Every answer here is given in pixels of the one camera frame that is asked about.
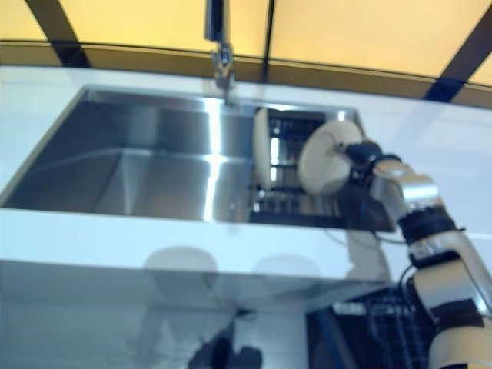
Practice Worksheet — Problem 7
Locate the black wire dishwasher rack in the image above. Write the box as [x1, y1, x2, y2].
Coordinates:
[364, 295, 434, 369]

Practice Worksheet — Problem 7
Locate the stainless steel kitchen sink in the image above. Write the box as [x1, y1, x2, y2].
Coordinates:
[0, 84, 397, 234]

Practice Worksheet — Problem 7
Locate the cream round ceramic plate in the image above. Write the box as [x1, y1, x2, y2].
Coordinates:
[298, 120, 364, 195]
[252, 106, 275, 191]

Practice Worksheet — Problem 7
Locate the black open dishwasher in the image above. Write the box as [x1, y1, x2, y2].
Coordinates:
[305, 286, 435, 369]

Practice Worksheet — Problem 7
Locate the chrome gooseneck kitchen faucet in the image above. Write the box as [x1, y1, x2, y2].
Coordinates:
[203, 0, 236, 92]

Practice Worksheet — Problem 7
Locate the black dish drying rack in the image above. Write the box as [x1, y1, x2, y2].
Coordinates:
[249, 110, 347, 228]

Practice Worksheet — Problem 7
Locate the narrow white cabinet door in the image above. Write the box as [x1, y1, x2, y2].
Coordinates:
[207, 274, 385, 321]

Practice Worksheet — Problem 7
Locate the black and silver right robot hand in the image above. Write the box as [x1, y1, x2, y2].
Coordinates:
[333, 140, 404, 177]

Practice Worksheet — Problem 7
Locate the wide white cabinet door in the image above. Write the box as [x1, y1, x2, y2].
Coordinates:
[0, 261, 239, 313]

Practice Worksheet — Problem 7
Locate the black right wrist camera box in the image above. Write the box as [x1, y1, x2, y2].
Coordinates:
[347, 165, 376, 189]

